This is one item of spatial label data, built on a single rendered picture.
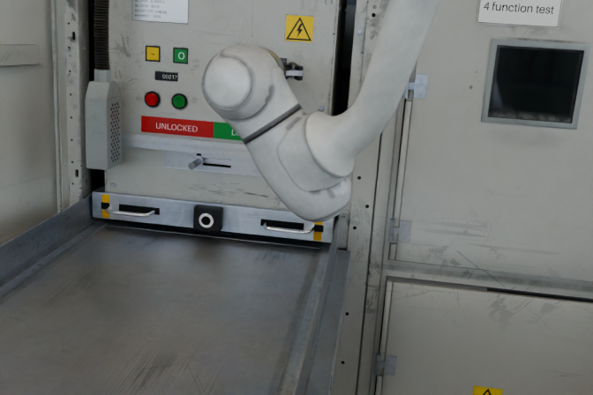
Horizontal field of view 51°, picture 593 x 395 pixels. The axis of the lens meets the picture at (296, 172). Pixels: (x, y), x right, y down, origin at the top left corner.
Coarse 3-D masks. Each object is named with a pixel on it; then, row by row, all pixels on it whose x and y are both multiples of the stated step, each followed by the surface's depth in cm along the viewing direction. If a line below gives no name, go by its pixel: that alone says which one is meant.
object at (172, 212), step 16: (96, 192) 137; (112, 192) 137; (96, 208) 137; (128, 208) 136; (144, 208) 136; (160, 208) 135; (176, 208) 135; (192, 208) 134; (224, 208) 133; (240, 208) 133; (256, 208) 132; (272, 208) 133; (160, 224) 136; (176, 224) 136; (192, 224) 135; (224, 224) 134; (240, 224) 133; (256, 224) 133; (272, 224) 132; (288, 224) 132
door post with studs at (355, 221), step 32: (384, 0) 120; (352, 64) 124; (352, 96) 126; (352, 192) 130; (352, 224) 131; (352, 256) 133; (352, 288) 135; (352, 320) 136; (352, 352) 138; (352, 384) 140
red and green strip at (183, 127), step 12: (144, 120) 132; (156, 120) 132; (168, 120) 132; (180, 120) 131; (192, 120) 131; (156, 132) 133; (168, 132) 132; (180, 132) 132; (192, 132) 131; (204, 132) 131; (216, 132) 131; (228, 132) 130
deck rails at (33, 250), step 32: (64, 224) 127; (96, 224) 138; (0, 256) 106; (32, 256) 116; (320, 256) 128; (0, 288) 104; (320, 288) 97; (320, 320) 100; (288, 352) 90; (288, 384) 82
